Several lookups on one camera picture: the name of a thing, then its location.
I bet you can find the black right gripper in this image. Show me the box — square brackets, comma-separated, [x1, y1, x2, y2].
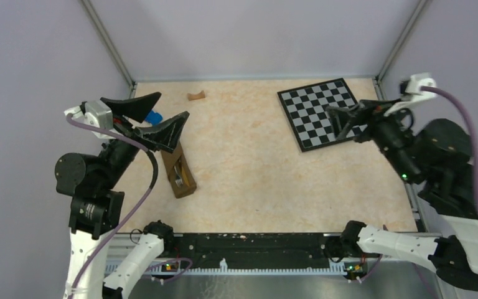
[323, 97, 416, 184]

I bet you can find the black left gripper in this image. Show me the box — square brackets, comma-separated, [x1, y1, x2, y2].
[100, 90, 190, 187]

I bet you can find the brown fabric napkin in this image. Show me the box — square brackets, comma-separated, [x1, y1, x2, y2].
[161, 143, 197, 199]

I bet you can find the silver metal fork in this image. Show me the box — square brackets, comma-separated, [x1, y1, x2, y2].
[174, 160, 184, 188]

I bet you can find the green wooden handled knife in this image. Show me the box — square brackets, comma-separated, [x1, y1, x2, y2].
[179, 159, 190, 186]

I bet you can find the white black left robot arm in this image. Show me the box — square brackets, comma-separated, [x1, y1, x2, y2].
[54, 92, 189, 298]

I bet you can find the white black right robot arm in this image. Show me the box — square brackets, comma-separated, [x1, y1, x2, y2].
[326, 73, 478, 292]

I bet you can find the blue toy car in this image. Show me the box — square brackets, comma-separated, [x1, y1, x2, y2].
[144, 110, 163, 126]

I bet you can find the black white checkerboard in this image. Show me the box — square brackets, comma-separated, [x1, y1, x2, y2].
[277, 78, 366, 152]

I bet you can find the small wooden arch block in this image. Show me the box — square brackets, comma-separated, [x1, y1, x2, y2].
[187, 90, 205, 101]

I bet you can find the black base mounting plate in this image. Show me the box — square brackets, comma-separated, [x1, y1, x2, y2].
[148, 232, 382, 271]

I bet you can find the aluminium frame rail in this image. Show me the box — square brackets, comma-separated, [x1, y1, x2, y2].
[73, 233, 450, 277]

